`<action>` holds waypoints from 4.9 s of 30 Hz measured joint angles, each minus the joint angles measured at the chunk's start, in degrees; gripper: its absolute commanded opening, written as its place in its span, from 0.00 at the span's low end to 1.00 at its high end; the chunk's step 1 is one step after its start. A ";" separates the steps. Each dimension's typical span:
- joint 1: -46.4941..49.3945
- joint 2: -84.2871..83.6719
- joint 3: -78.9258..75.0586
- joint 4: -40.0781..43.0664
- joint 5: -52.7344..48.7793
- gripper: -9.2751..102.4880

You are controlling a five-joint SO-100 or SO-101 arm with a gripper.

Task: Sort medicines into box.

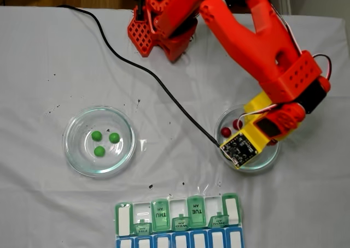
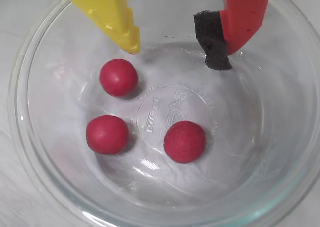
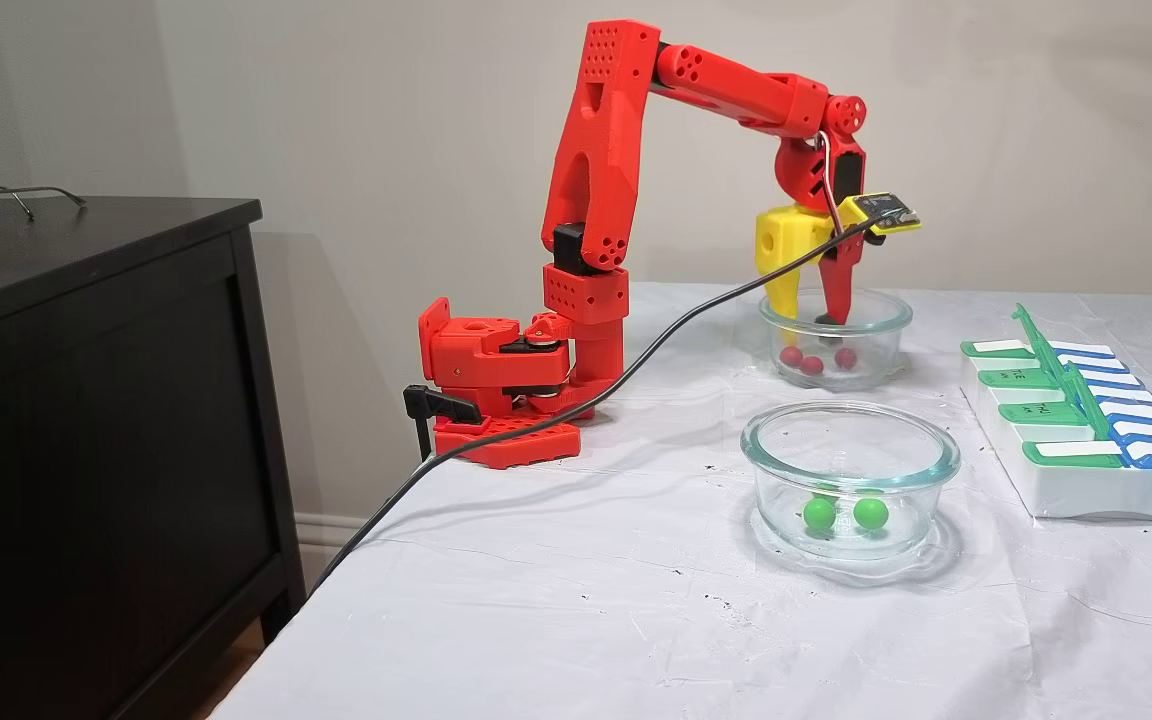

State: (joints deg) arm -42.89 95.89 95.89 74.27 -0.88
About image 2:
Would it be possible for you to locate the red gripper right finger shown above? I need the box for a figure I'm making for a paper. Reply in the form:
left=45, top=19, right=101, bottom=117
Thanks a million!
left=193, top=0, right=272, bottom=72

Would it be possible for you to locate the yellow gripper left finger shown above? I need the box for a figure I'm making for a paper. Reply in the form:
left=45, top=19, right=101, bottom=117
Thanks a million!
left=58, top=0, right=142, bottom=55

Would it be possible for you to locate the red ball pill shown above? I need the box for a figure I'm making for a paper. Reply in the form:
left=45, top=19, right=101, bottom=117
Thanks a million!
left=86, top=115, right=130, bottom=155
left=163, top=120, right=208, bottom=165
left=99, top=58, right=139, bottom=98

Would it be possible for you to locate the glass bowl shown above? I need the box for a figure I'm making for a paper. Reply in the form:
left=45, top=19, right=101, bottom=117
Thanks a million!
left=7, top=0, right=320, bottom=227

